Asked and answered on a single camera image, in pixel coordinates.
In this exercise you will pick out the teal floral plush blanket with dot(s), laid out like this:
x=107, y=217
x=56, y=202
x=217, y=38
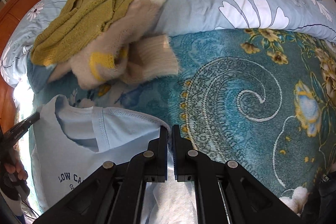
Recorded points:
x=263, y=98

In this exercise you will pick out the dark navy fleece garment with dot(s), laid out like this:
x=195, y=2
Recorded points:
x=320, y=206

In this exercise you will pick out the cream fluffy sweater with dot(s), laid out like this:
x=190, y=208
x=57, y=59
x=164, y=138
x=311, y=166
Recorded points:
x=123, y=52

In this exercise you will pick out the blue trimmed folded garment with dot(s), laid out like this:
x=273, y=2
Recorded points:
x=38, y=75

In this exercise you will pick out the left hand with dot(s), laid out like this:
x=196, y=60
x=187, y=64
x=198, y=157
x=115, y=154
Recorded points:
x=17, y=168

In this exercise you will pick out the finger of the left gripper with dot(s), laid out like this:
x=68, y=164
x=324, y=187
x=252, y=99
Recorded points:
x=23, y=126

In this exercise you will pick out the olive green knit sweater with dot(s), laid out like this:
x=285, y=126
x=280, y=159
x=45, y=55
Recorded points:
x=79, y=22

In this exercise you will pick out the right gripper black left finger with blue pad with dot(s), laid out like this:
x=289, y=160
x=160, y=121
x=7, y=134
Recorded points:
x=114, y=193

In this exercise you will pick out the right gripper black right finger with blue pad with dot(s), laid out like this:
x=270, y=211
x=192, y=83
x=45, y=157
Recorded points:
x=226, y=192

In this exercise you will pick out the blue daisy print duvet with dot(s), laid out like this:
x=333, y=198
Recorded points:
x=181, y=17

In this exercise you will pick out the light blue printed t-shirt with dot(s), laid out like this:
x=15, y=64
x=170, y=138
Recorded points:
x=71, y=143

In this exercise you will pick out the orange wooden headboard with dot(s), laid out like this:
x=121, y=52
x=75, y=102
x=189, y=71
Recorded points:
x=11, y=14

